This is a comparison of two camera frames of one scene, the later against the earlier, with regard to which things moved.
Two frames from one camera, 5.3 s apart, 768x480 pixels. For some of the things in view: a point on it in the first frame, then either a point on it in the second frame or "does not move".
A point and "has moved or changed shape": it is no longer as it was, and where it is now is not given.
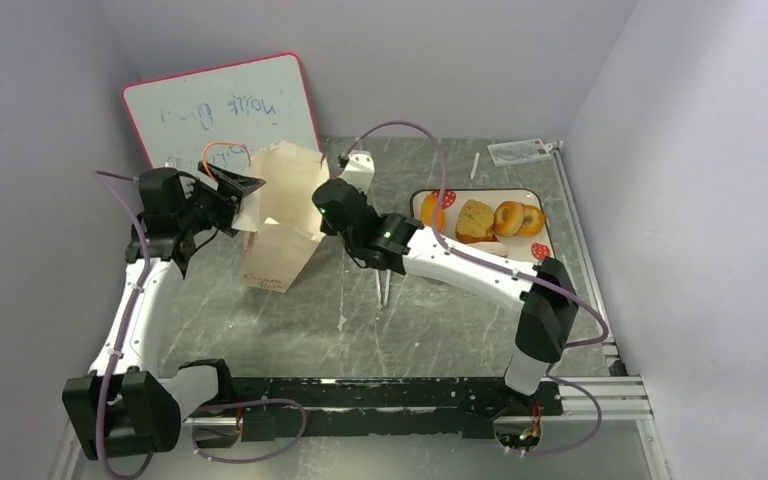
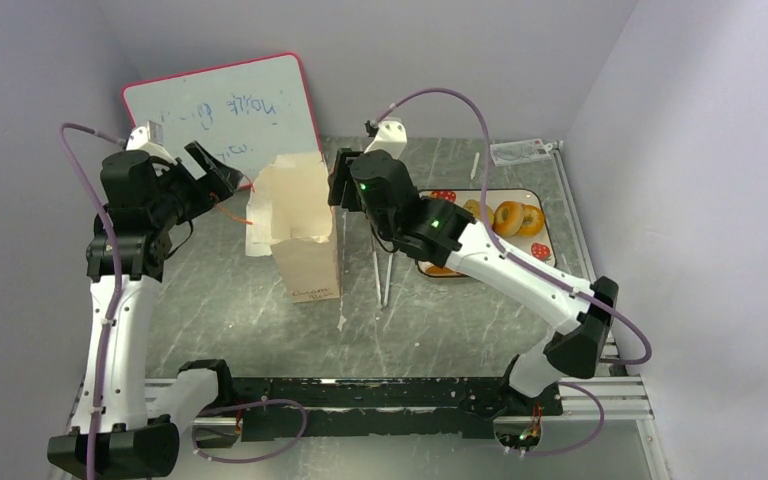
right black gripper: [331, 196] -> [341, 178]
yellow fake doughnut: [508, 218] does not move
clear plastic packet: [519, 151] does not move
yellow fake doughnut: [533, 221] does not move
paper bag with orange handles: [293, 187] has moved or changed shape
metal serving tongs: [382, 302] does not move
